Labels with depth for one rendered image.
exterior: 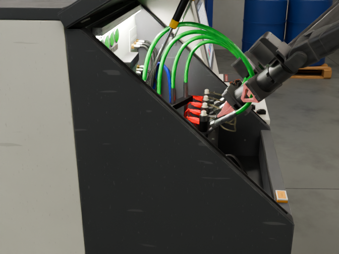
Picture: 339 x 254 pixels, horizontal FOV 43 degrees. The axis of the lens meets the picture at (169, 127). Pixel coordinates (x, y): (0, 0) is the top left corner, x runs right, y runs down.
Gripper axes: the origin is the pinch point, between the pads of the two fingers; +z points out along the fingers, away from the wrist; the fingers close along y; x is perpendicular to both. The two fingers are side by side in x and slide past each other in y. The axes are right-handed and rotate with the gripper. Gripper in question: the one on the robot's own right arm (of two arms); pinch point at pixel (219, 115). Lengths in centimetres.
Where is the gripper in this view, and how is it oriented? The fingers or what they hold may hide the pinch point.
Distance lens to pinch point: 143.3
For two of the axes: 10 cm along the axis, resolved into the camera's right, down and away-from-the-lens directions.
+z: -6.4, 5.7, 5.2
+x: -3.7, 3.7, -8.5
